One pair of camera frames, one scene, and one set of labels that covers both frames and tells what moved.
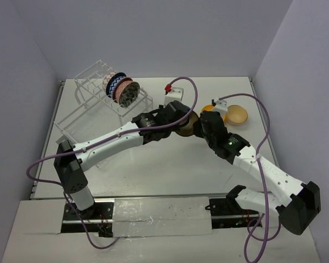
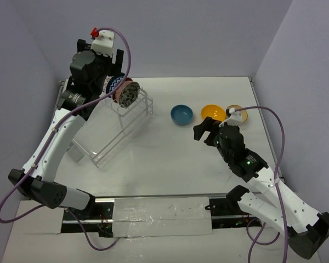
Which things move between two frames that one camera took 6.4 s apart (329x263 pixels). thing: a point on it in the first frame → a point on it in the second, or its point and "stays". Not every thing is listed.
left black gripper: (179, 110) → (118, 58)
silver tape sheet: (161, 216) stays
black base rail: (224, 215) stays
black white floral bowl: (128, 94) stays
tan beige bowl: (236, 114) stays
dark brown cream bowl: (188, 130) → (106, 83)
